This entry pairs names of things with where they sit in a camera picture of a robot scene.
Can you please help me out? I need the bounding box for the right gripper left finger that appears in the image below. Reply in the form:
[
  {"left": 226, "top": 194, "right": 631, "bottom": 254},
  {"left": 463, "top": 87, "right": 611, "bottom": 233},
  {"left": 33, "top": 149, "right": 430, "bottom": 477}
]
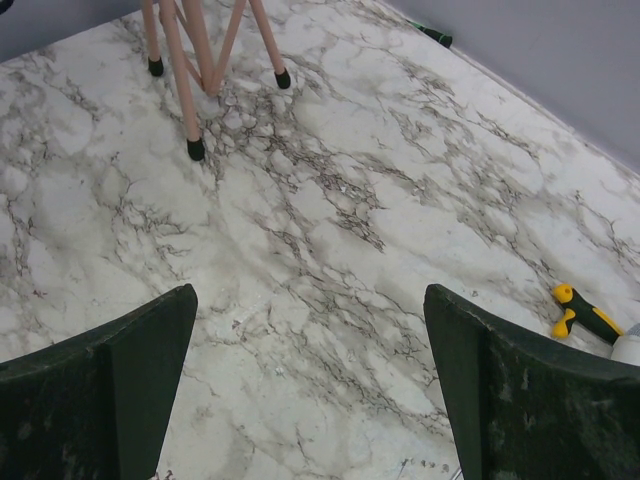
[{"left": 1, "top": 284, "right": 198, "bottom": 479}]

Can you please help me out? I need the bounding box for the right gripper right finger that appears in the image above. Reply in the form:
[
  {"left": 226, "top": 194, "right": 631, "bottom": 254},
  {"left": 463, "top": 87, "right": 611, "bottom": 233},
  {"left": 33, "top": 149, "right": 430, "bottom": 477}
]
[{"left": 424, "top": 284, "right": 639, "bottom": 479}]

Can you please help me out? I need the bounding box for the white microphone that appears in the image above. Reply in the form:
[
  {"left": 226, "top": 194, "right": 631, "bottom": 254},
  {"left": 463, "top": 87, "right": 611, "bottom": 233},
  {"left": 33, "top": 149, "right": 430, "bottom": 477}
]
[{"left": 610, "top": 323, "right": 640, "bottom": 366}]

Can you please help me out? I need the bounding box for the pink music stand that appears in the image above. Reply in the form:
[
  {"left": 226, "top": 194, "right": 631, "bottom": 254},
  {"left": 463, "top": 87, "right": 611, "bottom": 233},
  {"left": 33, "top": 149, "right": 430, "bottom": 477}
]
[{"left": 141, "top": 0, "right": 291, "bottom": 161}]

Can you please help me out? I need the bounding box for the yellow black T-handle hex key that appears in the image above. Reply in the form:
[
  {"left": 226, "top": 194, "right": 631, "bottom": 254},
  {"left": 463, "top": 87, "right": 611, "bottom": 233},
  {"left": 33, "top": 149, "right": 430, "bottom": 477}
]
[{"left": 551, "top": 284, "right": 624, "bottom": 345}]

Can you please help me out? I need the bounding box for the green black object at wall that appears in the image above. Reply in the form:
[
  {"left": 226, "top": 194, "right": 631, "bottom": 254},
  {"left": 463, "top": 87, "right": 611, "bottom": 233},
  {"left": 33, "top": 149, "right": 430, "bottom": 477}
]
[{"left": 408, "top": 20, "right": 453, "bottom": 49}]

